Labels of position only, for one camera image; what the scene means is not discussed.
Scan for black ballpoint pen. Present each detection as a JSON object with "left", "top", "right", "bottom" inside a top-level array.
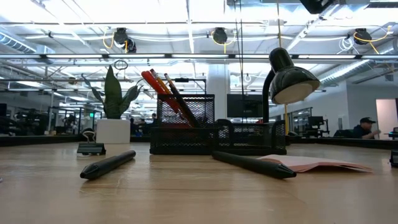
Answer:
[
  {"left": 79, "top": 149, "right": 137, "bottom": 180},
  {"left": 167, "top": 81, "right": 201, "bottom": 129},
  {"left": 211, "top": 150, "right": 297, "bottom": 180}
]

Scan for red-handled scissors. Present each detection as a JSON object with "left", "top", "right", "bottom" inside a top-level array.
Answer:
[{"left": 140, "top": 70, "right": 183, "bottom": 115}]

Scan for black mesh desk organizer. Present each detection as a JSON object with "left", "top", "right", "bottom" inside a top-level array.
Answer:
[{"left": 149, "top": 93, "right": 287, "bottom": 156}]

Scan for black background monitor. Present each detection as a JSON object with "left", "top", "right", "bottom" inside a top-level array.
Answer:
[{"left": 226, "top": 93, "right": 264, "bottom": 119}]

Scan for white plant pot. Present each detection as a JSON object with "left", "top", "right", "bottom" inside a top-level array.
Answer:
[{"left": 95, "top": 118, "right": 132, "bottom": 145}]

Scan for green snake plant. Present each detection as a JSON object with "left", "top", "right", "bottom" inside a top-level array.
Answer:
[{"left": 80, "top": 64, "right": 145, "bottom": 120}]

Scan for black desk lamp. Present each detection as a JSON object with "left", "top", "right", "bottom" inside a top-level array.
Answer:
[{"left": 261, "top": 47, "right": 322, "bottom": 138}]

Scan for black binder clip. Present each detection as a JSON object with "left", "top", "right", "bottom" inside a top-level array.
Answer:
[
  {"left": 76, "top": 130, "right": 107, "bottom": 156},
  {"left": 389, "top": 149, "right": 398, "bottom": 169}
]

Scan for pink sticky note pad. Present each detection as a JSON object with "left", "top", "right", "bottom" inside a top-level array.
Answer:
[{"left": 257, "top": 154, "right": 374, "bottom": 174}]

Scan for black ceiling cable reel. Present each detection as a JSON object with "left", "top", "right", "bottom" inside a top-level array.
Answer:
[
  {"left": 353, "top": 26, "right": 393, "bottom": 55},
  {"left": 102, "top": 27, "right": 138, "bottom": 54},
  {"left": 210, "top": 27, "right": 236, "bottom": 54}
]

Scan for yellow hanging cord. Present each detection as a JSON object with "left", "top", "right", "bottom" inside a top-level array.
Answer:
[{"left": 275, "top": 0, "right": 289, "bottom": 135}]

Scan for black metal table frame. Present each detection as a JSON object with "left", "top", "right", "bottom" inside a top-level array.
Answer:
[{"left": 0, "top": 134, "right": 398, "bottom": 150}]

